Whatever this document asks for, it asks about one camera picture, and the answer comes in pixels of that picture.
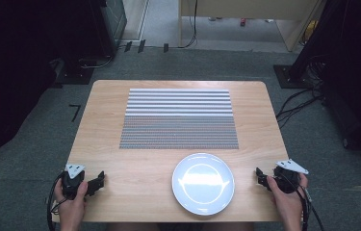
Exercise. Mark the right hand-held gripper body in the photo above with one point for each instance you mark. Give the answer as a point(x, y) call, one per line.
point(286, 179)

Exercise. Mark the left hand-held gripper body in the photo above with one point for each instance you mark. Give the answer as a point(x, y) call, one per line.
point(72, 181)

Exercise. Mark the person's right hand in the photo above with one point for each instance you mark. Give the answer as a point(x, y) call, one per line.
point(285, 202)

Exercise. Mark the person's left hand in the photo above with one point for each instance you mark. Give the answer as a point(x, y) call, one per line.
point(72, 207)

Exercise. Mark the white round plate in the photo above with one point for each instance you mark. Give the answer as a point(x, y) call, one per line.
point(203, 183)

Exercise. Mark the striped woven placemat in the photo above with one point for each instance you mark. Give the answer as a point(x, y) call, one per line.
point(178, 122)

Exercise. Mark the dark curtain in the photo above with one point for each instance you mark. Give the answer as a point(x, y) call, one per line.
point(354, 64)
point(11, 80)

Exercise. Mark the black tape strip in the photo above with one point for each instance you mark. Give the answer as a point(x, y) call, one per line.
point(141, 46)
point(128, 46)
point(166, 47)

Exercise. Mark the yellow item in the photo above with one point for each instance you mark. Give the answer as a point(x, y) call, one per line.
point(311, 30)

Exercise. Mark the small red item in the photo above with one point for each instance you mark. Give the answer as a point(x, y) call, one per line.
point(242, 22)

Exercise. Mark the black equipment cabinet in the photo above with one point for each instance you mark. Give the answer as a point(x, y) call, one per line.
point(109, 25)

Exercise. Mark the light wooden desk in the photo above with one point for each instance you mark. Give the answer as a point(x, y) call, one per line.
point(252, 8)

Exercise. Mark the black stand base plate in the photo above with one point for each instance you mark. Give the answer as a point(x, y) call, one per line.
point(288, 78)
point(73, 77)

